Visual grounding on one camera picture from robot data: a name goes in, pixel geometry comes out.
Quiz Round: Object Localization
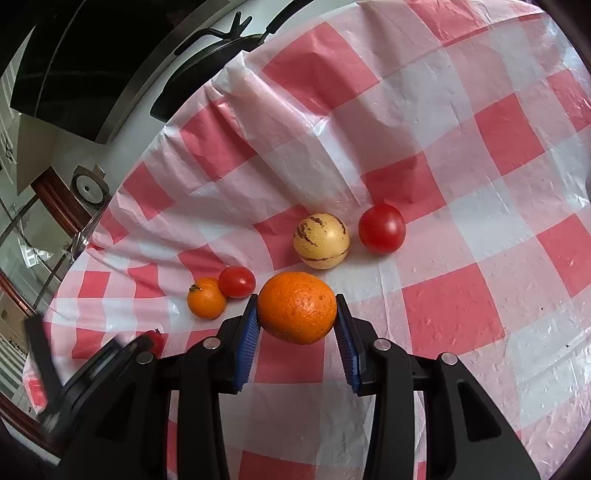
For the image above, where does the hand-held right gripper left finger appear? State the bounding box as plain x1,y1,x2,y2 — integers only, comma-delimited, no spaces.
51,295,259,480

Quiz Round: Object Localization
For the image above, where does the yellow striped pepino melon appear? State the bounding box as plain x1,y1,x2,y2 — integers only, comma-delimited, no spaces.
293,213,351,270

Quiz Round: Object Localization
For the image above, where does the black range hood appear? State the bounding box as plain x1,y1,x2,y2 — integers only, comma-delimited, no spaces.
9,0,319,145

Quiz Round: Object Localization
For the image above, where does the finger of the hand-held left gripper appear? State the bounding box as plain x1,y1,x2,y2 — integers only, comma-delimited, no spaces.
117,333,157,363

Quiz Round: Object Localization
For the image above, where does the wooden window frame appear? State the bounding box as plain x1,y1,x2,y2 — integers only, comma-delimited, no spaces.
0,178,98,462

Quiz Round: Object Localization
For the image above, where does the white wall cabinet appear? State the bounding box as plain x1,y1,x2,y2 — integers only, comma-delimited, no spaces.
0,60,58,197

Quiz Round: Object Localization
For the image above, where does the black wok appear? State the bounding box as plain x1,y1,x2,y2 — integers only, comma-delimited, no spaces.
150,0,324,123

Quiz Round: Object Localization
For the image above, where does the small red tomato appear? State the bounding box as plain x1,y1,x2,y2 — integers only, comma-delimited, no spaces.
218,266,256,299

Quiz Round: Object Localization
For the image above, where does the large orange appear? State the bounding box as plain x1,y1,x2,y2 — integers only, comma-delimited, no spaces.
257,272,338,345

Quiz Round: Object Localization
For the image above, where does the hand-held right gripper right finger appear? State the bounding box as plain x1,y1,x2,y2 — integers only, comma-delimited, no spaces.
335,294,542,480

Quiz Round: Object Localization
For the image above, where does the large red tomato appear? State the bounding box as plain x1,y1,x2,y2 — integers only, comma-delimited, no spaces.
359,204,407,255

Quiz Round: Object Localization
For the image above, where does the round metal wall vent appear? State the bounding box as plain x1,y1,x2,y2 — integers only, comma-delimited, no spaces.
71,165,110,211

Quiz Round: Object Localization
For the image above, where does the red checked tablecloth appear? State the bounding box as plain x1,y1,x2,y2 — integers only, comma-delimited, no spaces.
21,0,591,480

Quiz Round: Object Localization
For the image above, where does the small orange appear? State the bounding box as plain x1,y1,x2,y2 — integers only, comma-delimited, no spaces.
187,277,228,319

